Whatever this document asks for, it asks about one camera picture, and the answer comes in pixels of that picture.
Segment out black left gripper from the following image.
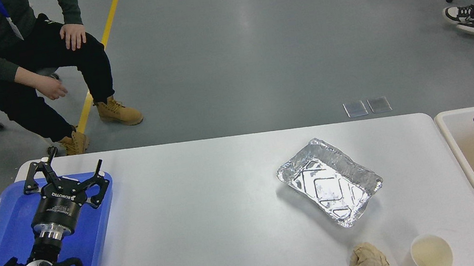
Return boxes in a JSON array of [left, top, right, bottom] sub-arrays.
[[23, 147, 110, 238]]

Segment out white paper cup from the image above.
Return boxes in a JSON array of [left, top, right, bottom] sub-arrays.
[[410, 234, 454, 266]]

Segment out blue plastic tray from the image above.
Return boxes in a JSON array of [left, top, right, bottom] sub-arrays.
[[0, 181, 113, 266]]

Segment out right clear floor plate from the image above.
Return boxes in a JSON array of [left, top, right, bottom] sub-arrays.
[[367, 96, 393, 114]]

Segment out clear floor plate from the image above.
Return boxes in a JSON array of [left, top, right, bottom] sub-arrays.
[[343, 100, 368, 118], [367, 96, 393, 114]]

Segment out person in dark clothes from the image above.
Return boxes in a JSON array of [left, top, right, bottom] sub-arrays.
[[0, 0, 144, 156]]

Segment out left clear floor plate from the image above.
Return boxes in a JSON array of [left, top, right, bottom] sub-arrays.
[[343, 100, 368, 118]]

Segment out aluminium foil tray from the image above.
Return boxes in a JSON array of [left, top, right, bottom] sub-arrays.
[[276, 138, 383, 228]]

